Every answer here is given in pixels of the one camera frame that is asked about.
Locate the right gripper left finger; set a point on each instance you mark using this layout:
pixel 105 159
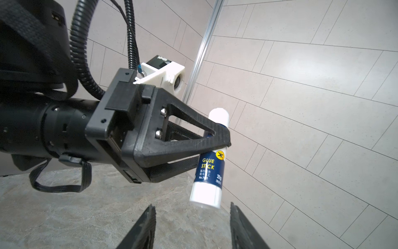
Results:
pixel 142 234

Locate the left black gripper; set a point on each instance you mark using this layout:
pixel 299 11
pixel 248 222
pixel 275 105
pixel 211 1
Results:
pixel 156 143

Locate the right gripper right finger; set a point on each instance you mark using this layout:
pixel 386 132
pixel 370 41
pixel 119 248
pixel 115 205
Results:
pixel 243 233

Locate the blue white glue stick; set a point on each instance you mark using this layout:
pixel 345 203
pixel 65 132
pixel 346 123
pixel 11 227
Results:
pixel 207 186

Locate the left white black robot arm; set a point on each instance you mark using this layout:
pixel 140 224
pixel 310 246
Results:
pixel 56 121

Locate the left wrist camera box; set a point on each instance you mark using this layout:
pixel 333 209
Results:
pixel 162 73

